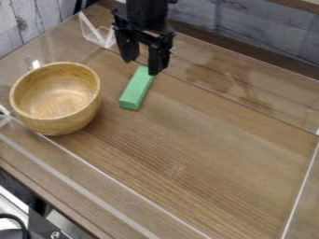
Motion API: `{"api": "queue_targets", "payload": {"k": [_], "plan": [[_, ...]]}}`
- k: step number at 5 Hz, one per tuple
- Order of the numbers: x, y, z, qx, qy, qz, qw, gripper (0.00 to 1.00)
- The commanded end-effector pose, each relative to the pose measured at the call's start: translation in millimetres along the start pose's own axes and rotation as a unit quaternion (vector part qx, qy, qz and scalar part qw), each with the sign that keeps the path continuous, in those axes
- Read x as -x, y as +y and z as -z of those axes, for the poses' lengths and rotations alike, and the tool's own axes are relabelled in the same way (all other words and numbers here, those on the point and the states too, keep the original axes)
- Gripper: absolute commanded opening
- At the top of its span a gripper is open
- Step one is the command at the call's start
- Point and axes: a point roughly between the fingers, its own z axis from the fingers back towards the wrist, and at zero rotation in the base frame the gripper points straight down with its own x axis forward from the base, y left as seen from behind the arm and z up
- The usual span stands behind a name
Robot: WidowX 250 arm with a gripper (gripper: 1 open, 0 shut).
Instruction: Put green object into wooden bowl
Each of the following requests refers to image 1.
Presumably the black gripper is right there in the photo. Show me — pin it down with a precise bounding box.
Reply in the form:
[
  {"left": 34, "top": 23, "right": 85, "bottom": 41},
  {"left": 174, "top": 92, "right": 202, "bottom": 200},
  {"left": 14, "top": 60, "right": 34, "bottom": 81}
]
[{"left": 110, "top": 0, "right": 177, "bottom": 76}]

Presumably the green rectangular block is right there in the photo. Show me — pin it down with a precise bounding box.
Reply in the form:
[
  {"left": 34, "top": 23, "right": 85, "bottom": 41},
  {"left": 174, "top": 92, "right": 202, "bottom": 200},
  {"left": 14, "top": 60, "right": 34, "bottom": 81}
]
[{"left": 120, "top": 66, "right": 154, "bottom": 110}]

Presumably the wooden bowl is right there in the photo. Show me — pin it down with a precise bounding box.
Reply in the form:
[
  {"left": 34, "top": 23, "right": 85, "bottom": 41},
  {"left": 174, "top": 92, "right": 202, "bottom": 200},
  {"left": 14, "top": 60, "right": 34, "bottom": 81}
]
[{"left": 9, "top": 62, "right": 101, "bottom": 135}]

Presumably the clear acrylic corner bracket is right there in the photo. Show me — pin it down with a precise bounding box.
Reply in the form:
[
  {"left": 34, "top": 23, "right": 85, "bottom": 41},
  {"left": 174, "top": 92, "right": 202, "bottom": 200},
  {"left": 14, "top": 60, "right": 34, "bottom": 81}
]
[{"left": 78, "top": 11, "right": 116, "bottom": 49}]

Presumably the black metal table bracket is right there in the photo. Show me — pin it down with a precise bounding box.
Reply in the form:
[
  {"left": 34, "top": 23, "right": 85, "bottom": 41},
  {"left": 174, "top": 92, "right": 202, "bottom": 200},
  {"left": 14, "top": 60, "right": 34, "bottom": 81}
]
[{"left": 28, "top": 209, "right": 68, "bottom": 239}]

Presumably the black cable lower left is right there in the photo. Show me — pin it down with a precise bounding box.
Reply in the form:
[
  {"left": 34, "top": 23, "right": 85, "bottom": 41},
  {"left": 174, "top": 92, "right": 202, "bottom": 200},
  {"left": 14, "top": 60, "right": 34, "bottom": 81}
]
[{"left": 0, "top": 213, "right": 30, "bottom": 239}]

